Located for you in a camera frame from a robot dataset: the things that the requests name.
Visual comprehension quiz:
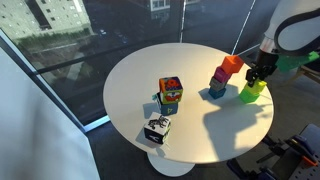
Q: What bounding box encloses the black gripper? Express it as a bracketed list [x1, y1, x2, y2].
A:
[245, 49, 280, 89]

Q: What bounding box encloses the yellow block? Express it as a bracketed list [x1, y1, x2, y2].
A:
[243, 79, 268, 96]

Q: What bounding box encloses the green block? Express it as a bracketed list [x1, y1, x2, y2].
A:
[238, 87, 261, 105]

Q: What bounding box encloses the orange block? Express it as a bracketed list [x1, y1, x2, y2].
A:
[220, 54, 245, 75]

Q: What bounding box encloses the magenta block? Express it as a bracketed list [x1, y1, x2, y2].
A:
[213, 66, 232, 84]

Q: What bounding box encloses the gray block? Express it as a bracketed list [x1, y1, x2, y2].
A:
[208, 76, 227, 92]

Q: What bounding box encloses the blue block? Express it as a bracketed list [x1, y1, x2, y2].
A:
[207, 86, 227, 100]

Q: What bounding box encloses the wooden stand leg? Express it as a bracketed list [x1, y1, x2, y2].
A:
[294, 65, 320, 85]

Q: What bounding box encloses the colourful picture soft cube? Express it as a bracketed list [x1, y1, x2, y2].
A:
[158, 75, 184, 105]

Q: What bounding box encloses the animal picture soft cube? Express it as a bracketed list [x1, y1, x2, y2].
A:
[152, 92, 180, 117]

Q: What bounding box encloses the white window sill strip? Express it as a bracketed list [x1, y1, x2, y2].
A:
[82, 114, 112, 133]

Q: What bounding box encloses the beige building outside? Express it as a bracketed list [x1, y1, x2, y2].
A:
[0, 0, 93, 45]

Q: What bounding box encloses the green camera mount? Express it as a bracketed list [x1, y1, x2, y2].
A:
[275, 50, 320, 73]

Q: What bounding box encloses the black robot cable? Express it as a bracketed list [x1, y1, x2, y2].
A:
[273, 7, 320, 57]

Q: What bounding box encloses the orange handled clamp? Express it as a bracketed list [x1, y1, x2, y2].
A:
[287, 134, 320, 168]

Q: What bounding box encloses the blue handled clamp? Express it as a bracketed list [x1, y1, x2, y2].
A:
[226, 157, 278, 180]

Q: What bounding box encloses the white table pedestal base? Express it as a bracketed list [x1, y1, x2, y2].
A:
[146, 151, 197, 178]

